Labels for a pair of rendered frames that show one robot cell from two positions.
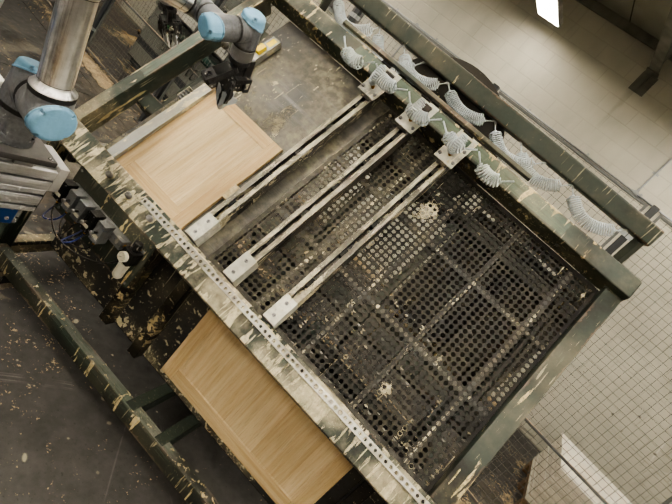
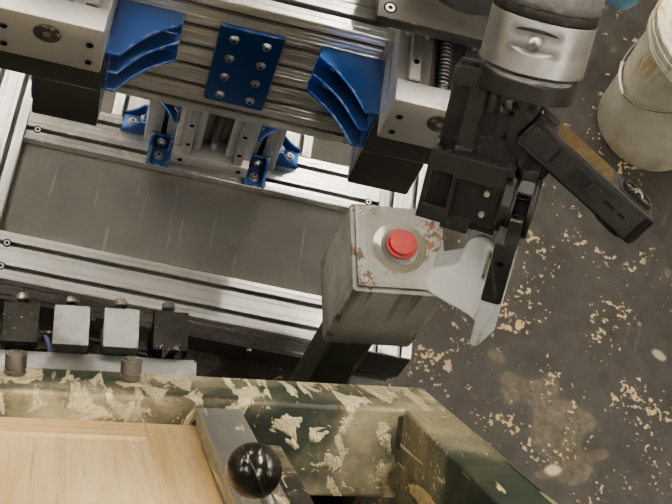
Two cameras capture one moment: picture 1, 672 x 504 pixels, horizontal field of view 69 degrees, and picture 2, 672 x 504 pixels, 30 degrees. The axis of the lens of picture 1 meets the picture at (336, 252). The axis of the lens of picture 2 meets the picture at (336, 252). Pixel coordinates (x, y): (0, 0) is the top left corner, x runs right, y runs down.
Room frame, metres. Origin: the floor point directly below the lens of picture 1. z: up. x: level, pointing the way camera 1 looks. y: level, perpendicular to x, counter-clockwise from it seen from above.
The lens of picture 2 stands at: (2.33, 0.71, 2.24)
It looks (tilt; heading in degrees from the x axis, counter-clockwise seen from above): 61 degrees down; 142
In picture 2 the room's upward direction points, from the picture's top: 28 degrees clockwise
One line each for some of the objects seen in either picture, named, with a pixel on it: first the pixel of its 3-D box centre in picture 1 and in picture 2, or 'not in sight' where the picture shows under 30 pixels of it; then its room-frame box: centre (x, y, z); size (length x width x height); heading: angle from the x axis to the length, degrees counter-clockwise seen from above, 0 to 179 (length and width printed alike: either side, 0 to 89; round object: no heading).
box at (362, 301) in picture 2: not in sight; (380, 278); (1.76, 1.25, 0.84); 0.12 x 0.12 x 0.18; 78
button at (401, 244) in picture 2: not in sight; (400, 246); (1.76, 1.25, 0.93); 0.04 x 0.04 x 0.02
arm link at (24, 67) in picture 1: (32, 85); not in sight; (1.25, 0.94, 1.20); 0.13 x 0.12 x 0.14; 62
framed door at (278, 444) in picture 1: (261, 402); not in sight; (1.85, -0.19, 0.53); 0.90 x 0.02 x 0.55; 78
